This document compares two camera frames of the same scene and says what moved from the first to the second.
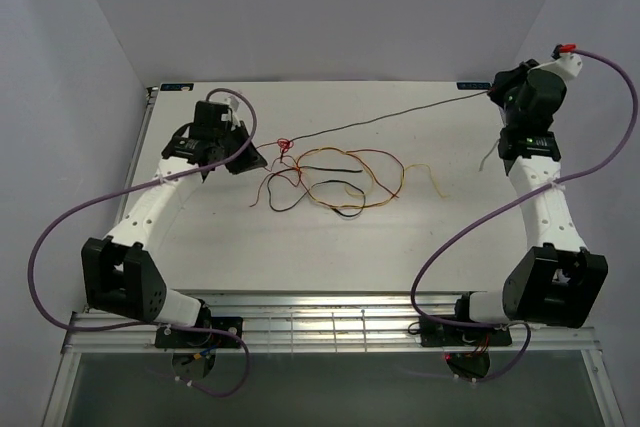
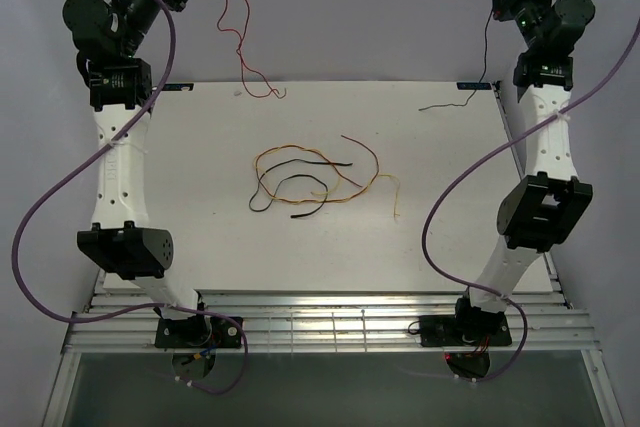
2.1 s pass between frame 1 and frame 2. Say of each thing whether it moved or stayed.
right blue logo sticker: stayed
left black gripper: moved
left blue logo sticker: stayed
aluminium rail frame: stayed
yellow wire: moved
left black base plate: stayed
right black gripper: moved
